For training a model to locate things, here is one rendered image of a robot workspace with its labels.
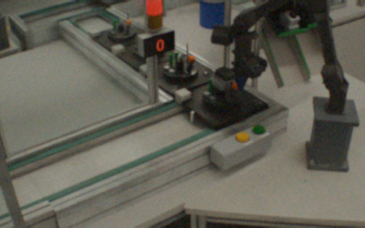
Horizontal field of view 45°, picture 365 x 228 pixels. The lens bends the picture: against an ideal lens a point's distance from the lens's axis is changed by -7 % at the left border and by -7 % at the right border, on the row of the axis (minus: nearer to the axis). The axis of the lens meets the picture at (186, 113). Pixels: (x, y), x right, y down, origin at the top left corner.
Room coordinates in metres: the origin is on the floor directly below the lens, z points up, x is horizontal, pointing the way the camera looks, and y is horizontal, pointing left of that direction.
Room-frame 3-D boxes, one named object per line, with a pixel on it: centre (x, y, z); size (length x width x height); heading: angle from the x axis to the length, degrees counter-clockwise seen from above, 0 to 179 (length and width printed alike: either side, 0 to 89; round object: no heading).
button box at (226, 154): (1.22, -0.18, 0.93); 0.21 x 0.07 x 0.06; 125
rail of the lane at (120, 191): (1.16, 0.01, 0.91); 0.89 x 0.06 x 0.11; 125
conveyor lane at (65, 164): (1.29, 0.14, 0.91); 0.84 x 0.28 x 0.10; 125
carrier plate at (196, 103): (1.45, -0.12, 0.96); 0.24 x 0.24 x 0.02; 35
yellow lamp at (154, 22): (1.43, 0.10, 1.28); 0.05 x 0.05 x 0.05
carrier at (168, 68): (1.66, 0.02, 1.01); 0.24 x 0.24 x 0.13; 35
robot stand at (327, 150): (1.23, -0.48, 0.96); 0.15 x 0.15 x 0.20; 80
